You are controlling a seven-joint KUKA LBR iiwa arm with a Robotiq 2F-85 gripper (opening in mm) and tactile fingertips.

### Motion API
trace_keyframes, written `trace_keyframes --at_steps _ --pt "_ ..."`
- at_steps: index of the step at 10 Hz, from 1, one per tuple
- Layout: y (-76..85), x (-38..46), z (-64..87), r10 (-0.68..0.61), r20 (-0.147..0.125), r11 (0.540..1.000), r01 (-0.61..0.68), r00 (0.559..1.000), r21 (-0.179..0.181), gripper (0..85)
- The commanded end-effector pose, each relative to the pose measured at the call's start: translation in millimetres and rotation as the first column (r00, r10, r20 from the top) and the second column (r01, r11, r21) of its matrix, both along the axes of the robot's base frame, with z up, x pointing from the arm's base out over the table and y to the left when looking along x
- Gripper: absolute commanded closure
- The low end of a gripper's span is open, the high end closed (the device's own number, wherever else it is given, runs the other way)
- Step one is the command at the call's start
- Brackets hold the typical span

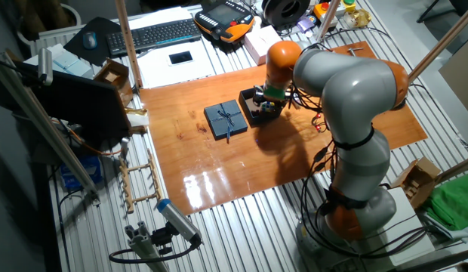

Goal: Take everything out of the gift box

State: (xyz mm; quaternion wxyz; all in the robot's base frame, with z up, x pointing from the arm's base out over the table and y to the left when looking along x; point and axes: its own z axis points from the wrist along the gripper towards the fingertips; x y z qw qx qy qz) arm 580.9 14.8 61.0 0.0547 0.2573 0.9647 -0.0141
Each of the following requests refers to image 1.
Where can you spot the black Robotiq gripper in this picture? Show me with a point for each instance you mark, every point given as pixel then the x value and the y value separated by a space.
pixel 270 100

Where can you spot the blue gift box lid ribbon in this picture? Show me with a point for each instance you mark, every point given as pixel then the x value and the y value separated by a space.
pixel 226 121

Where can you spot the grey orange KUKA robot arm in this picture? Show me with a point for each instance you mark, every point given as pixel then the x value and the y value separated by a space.
pixel 355 90

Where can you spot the dark blue gift box base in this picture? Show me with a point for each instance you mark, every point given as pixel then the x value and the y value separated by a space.
pixel 249 107

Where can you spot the pale pink gift box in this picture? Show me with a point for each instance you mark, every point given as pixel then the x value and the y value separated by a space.
pixel 258 43

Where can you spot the orange emergency stop button box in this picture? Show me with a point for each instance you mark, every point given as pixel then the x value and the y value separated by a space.
pixel 321 9

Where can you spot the yellow box green button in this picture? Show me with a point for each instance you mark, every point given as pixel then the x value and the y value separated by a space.
pixel 349 4

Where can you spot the small open cardboard box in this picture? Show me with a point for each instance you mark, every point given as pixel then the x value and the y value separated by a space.
pixel 115 77

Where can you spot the cardboard box with inserts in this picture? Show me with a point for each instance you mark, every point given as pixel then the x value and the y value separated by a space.
pixel 419 181

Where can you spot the white light blue box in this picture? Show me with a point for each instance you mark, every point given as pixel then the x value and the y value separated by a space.
pixel 68 62

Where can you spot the glossy wooden board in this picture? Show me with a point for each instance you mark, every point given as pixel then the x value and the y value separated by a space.
pixel 219 170

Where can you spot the small white bottle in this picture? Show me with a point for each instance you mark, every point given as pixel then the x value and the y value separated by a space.
pixel 256 23

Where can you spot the small purple object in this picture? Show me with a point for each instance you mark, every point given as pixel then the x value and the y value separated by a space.
pixel 305 24

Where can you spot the black filament spool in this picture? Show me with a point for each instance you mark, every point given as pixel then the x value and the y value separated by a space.
pixel 287 11

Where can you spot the black orange teach pendant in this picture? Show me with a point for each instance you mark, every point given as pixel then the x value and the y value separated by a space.
pixel 222 19

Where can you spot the white smartphone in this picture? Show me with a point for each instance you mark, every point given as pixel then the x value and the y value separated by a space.
pixel 180 57

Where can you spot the large white paper sheet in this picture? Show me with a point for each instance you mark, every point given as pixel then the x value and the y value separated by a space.
pixel 162 75

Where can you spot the white tissue gold foil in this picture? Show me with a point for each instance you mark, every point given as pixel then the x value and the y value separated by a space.
pixel 137 120

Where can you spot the black computer keyboard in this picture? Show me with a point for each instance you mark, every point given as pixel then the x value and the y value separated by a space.
pixel 154 36

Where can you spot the wooden ladder rack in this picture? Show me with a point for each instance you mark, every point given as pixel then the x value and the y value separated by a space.
pixel 137 181

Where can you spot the aluminium profile stand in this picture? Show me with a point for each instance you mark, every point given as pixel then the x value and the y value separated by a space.
pixel 143 245

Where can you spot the black mouse pad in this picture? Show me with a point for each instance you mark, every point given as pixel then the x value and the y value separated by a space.
pixel 102 26

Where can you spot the black flat monitor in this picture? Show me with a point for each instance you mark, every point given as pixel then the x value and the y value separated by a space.
pixel 79 106

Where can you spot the grey computer mouse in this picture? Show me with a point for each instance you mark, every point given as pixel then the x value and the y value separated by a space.
pixel 90 39

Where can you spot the beige flat panel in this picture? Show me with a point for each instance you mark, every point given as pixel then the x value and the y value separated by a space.
pixel 460 83

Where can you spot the blue plastic package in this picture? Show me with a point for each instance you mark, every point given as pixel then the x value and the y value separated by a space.
pixel 83 172

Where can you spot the green cloth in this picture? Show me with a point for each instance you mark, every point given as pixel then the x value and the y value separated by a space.
pixel 453 200

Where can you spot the long aluminium bar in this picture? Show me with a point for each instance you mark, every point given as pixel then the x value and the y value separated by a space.
pixel 49 128

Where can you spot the white ribbed panel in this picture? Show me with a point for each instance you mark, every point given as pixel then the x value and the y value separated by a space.
pixel 56 36

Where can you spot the wooden frame post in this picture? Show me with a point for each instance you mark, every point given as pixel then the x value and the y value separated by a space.
pixel 328 19
pixel 445 38
pixel 128 41
pixel 456 168

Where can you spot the silver camera blue end cap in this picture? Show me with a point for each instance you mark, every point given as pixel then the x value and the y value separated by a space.
pixel 177 221

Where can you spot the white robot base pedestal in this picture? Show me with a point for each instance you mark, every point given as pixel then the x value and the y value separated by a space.
pixel 404 204

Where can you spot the black camera clamp mount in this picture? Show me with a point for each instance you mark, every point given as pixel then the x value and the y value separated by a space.
pixel 162 238

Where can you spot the silver depth camera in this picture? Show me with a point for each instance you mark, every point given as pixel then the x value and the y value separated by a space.
pixel 45 66

